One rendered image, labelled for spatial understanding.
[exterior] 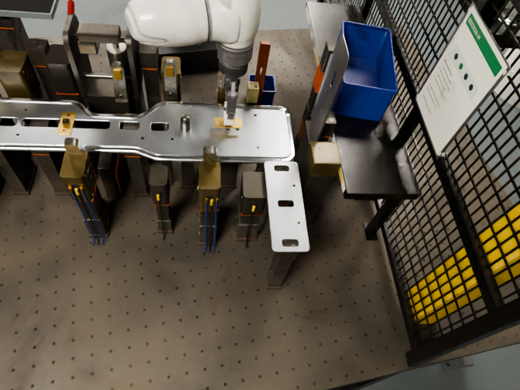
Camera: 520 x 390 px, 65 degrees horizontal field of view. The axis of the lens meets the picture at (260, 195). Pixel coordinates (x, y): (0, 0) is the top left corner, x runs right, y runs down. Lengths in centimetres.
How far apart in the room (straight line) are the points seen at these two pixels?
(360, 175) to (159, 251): 68
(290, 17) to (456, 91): 256
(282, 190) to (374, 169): 28
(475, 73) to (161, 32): 71
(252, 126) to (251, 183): 20
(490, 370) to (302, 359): 129
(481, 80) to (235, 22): 56
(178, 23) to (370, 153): 67
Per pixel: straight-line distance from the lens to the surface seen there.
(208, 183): 109
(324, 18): 172
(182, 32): 93
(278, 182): 117
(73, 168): 116
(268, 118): 132
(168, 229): 139
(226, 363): 127
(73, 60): 134
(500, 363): 244
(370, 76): 152
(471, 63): 112
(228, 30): 96
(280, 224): 110
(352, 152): 126
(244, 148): 122
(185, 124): 123
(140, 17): 93
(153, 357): 128
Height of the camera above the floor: 195
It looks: 57 degrees down
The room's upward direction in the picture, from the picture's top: 13 degrees clockwise
